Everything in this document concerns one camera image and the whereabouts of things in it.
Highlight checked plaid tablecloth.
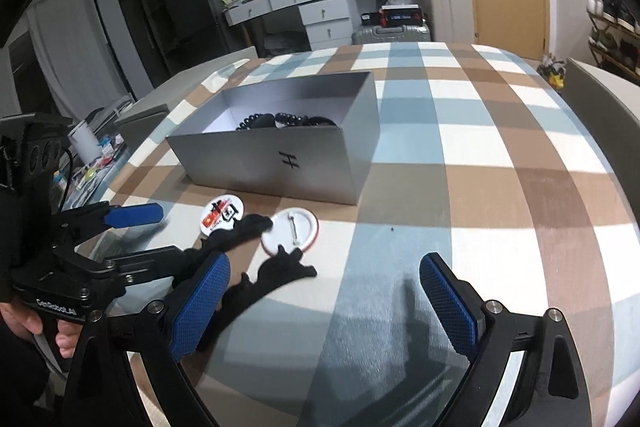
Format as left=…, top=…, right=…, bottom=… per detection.
left=75, top=41, right=640, bottom=427

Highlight black cable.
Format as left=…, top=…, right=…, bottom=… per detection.
left=50, top=147, right=77, bottom=214

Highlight white upright suitcase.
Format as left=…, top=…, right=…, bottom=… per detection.
left=419, top=0, right=476, bottom=44

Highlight white dressing table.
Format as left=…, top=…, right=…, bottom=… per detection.
left=222, top=0, right=355, bottom=58

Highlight dark grey fridge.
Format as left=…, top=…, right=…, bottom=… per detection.
left=157, top=0, right=241, bottom=74

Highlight round pin badge red print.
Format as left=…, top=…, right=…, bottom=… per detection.
left=201, top=194, right=245, bottom=238

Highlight wooden shoe rack with shoes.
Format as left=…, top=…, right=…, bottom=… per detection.
left=580, top=0, right=640, bottom=48

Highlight person's left hand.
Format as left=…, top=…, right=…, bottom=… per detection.
left=0, top=302, right=82, bottom=359

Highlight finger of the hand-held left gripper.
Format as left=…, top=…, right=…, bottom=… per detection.
left=75, top=244, right=212, bottom=288
left=50, top=202, right=165, bottom=253

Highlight dark wardrobe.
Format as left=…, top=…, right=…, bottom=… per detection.
left=107, top=0, right=172, bottom=88

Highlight pile of shoes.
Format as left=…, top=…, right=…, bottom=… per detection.
left=537, top=54, right=569, bottom=90

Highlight person's left forearm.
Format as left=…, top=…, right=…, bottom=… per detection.
left=0, top=322, right=67, bottom=427

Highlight white paper rolls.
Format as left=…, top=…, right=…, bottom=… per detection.
left=67, top=122, right=99, bottom=163

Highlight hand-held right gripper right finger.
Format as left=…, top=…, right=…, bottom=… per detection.
left=419, top=252, right=594, bottom=427

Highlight white curtain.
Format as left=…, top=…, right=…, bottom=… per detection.
left=25, top=0, right=137, bottom=118

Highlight round pin badge red rim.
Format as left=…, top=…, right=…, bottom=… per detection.
left=261, top=207, right=320, bottom=257

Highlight grey cabinet plain side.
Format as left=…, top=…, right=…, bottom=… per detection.
left=565, top=57, right=640, bottom=144

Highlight silver ribbed suitcase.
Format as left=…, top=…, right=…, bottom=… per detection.
left=351, top=24, right=431, bottom=47

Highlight clutter of small colourful packets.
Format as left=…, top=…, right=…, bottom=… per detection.
left=55, top=132, right=131, bottom=208

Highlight black bat-shaped hair clip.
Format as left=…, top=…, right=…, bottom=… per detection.
left=210, top=213, right=275, bottom=253
left=197, top=244, right=319, bottom=353

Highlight silver grey box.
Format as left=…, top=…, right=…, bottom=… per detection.
left=165, top=71, right=382, bottom=206

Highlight black box red stripe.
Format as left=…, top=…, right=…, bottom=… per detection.
left=377, top=5, right=424, bottom=28

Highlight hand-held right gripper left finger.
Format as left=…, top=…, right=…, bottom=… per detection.
left=62, top=251, right=232, bottom=427

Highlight small black bead bracelet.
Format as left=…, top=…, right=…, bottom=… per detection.
left=234, top=114, right=275, bottom=132

